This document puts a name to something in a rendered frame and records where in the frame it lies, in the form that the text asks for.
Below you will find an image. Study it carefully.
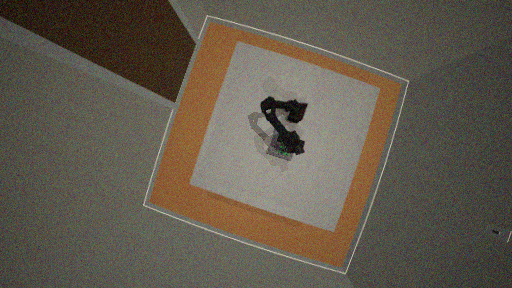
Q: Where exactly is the grey switch panel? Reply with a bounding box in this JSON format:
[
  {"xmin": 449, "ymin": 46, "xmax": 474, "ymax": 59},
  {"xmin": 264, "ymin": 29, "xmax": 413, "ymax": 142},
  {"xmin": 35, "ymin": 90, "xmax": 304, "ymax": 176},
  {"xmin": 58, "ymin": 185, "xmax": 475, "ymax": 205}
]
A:
[{"xmin": 268, "ymin": 130, "xmax": 293, "ymax": 161}]

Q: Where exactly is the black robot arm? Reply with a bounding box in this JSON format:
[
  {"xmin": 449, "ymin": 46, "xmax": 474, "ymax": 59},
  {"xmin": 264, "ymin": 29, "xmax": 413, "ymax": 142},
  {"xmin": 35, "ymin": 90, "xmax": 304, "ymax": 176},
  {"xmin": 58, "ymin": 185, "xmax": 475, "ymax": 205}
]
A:
[{"xmin": 260, "ymin": 96, "xmax": 305, "ymax": 155}]

